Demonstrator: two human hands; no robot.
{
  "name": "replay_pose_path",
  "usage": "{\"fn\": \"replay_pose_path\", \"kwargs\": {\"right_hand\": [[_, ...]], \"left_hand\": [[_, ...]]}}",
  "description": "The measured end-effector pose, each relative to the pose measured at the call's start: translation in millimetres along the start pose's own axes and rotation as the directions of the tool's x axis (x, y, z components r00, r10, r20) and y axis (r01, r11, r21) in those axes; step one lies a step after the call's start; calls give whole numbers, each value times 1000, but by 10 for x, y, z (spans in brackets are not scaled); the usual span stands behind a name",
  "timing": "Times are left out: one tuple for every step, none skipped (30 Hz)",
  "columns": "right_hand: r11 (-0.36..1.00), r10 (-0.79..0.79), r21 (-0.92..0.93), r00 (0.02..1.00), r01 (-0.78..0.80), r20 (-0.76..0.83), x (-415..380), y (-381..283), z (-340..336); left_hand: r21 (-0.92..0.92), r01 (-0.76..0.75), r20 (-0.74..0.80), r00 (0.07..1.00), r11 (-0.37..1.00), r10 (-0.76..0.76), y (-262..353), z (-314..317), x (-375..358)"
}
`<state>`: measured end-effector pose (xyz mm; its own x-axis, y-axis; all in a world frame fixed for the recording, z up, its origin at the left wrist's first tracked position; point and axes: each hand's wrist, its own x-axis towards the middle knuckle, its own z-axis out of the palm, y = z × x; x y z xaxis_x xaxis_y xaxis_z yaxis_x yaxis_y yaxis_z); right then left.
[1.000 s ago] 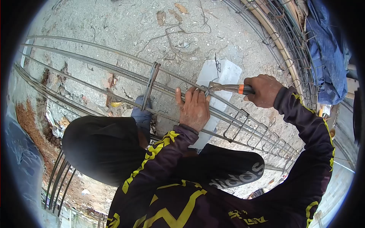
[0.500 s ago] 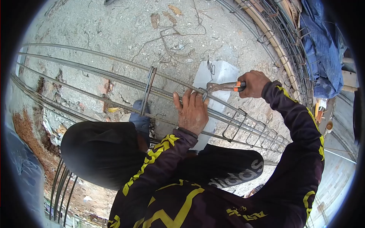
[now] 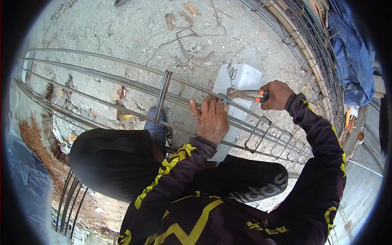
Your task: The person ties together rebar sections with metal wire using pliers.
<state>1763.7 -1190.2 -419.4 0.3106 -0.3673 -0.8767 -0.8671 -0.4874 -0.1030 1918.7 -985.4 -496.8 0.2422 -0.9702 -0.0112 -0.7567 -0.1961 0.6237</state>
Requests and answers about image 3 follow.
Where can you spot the beige wooden plank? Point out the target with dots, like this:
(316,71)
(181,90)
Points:
(294,28)

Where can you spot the long steel rebar cage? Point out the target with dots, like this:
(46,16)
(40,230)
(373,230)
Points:
(180,98)

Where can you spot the white foam block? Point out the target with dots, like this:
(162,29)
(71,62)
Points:
(243,80)

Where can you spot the person's legs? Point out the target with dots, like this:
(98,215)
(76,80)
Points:
(113,162)

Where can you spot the person's left hand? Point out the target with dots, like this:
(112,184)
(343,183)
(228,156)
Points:
(213,122)

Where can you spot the brown dry leaf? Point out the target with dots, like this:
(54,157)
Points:
(186,18)
(191,8)
(170,20)

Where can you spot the person's left ring finger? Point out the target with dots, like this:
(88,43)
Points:
(206,104)

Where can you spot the loose steel rebar stirrup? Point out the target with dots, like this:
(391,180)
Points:
(162,96)

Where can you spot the yellow dry leaf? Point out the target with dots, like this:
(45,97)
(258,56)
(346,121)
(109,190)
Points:
(127,116)

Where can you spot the blue tarp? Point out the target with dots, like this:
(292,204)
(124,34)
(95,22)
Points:
(355,61)

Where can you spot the translucent blue plastic sheet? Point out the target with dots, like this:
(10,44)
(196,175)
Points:
(27,190)

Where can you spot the bundle of dark rebars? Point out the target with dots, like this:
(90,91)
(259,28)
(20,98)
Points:
(69,205)

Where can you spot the person's right fingers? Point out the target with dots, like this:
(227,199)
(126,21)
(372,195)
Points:
(271,102)

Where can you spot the small white cup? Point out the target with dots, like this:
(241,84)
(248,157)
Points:
(360,137)

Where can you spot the stack of rebar cages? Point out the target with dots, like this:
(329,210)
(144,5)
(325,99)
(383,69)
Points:
(321,59)

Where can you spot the person's left middle finger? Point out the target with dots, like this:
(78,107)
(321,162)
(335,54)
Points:
(213,105)

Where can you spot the person's left little finger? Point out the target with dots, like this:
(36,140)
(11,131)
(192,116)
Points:
(195,108)

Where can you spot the person's body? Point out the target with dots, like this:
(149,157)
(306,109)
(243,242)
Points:
(214,226)

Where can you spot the person's left index finger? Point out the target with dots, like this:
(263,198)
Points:
(222,107)

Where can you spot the person's right hand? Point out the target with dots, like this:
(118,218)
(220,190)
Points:
(280,95)

